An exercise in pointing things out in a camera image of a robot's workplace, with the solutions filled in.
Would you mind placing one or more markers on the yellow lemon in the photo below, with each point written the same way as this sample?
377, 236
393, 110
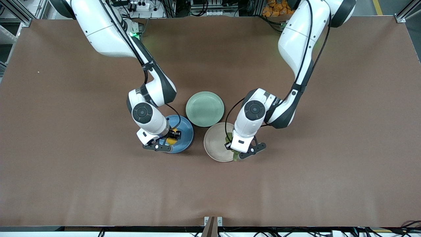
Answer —
171, 142

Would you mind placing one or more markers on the blue plate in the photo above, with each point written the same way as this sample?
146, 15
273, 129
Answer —
185, 138

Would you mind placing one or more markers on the aluminium frame profile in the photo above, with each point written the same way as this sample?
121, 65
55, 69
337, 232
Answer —
16, 11
408, 14

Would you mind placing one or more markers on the green lettuce leaf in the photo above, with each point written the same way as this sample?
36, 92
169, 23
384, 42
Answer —
228, 144

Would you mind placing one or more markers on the orange snack bags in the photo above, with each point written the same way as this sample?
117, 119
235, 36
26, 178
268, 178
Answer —
274, 8

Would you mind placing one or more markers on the white power strip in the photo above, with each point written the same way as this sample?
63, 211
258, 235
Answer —
139, 6

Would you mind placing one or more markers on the beige plate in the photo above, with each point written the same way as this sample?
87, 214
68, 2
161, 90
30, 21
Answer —
215, 141

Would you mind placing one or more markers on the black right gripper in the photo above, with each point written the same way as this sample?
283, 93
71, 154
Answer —
172, 134

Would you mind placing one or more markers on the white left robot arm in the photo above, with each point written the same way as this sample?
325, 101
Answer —
296, 39

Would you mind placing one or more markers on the metal bracket with post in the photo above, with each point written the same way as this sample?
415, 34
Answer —
213, 227

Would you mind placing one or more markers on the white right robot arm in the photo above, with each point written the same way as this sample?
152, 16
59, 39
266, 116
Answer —
105, 33

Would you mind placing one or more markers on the light green plate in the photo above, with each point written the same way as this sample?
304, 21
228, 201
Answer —
204, 108

